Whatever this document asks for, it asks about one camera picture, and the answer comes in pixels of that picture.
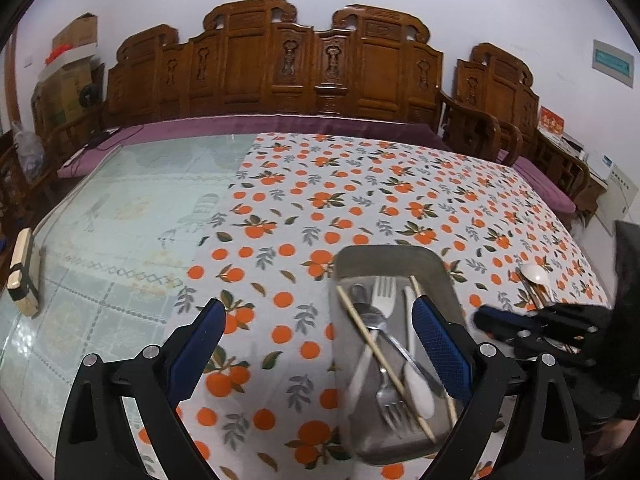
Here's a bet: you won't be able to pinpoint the light bamboo chopstick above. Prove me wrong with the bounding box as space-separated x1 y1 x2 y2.
410 275 458 427
336 286 436 443

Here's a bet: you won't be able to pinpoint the orange print tablecloth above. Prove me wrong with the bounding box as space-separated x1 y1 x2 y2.
169 133 608 479

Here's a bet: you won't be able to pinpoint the wooden side table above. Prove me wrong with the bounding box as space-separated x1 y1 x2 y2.
534 130 606 226

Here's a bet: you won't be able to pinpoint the white ceramic soup spoon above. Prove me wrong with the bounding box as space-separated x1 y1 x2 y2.
520 263 555 307

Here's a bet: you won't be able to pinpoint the plastic bag by sofa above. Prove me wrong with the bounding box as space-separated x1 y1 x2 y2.
12 122 46 183

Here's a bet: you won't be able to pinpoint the wooden block on table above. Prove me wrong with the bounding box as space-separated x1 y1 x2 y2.
6 228 40 318

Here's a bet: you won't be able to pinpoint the stainless steel spoon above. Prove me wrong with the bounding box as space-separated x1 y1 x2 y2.
348 283 445 399

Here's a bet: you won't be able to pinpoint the stainless steel rectangular tray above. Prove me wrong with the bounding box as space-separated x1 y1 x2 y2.
329 245 463 466

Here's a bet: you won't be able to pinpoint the dark brown wooden chopstick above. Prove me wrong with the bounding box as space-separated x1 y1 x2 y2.
515 266 544 310

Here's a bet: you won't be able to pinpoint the wall electrical panel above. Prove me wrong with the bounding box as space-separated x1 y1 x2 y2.
591 39 634 88

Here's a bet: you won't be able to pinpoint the carved wooden sofa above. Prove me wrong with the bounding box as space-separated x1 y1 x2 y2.
105 0 444 129

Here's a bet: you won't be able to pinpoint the carved wooden armchair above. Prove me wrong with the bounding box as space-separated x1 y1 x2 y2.
437 41 591 201

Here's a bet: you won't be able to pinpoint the person's right hand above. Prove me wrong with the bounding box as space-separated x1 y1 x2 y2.
592 418 639 457

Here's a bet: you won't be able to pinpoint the purple armchair cushion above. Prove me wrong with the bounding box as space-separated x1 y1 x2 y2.
512 156 576 216

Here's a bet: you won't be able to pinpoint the stainless steel fork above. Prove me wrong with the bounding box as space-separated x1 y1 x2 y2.
359 311 417 434

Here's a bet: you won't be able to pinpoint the red card on side table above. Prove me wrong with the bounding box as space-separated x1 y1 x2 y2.
538 106 564 136

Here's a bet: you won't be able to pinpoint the stacked cardboard boxes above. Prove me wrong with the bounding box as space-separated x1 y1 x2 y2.
32 13 100 138

